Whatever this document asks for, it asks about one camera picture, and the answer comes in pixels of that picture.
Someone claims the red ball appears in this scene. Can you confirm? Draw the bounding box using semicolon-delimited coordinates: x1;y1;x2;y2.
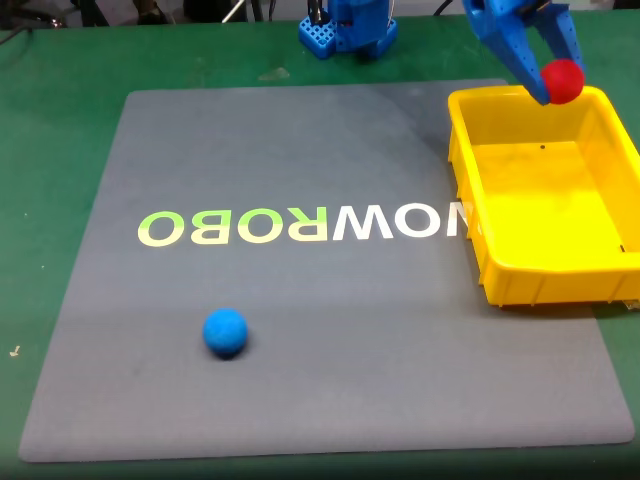
539;58;586;106

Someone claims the grey mat with lettering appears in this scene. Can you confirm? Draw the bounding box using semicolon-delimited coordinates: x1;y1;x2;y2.
17;78;636;464

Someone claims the blue ball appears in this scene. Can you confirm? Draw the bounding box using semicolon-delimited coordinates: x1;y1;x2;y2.
201;307;250;359

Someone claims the green table cloth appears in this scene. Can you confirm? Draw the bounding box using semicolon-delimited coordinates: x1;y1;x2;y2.
0;10;640;480

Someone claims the yellow plastic bin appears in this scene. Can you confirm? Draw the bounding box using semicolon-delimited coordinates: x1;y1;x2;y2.
446;84;640;308

